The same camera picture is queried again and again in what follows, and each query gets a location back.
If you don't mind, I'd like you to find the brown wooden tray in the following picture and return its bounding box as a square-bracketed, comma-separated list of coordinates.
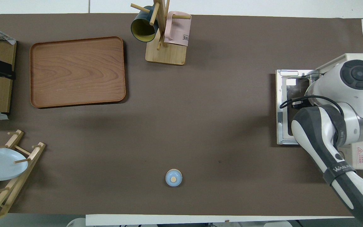
[30, 36, 127, 109]

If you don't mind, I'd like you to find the white oven with glass door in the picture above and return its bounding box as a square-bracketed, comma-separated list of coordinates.
[275, 53, 363, 171]

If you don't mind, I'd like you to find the blue jar with wooden knob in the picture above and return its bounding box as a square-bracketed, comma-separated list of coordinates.
[165, 169, 183, 187]

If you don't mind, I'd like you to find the wooden mug tree stand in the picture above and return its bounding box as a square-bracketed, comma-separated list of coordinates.
[130, 0, 191, 66]

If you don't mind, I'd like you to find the dark green mug yellow inside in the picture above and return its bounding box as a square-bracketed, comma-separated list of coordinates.
[130, 6, 159, 43]

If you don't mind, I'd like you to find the pink mug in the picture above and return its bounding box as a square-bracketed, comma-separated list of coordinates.
[163, 11, 192, 47]

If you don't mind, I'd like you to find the wooden dish rack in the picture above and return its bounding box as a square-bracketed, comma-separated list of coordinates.
[0, 129, 47, 225]

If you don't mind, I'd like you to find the black cable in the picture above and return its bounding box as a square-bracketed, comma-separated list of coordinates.
[279, 95, 345, 116]

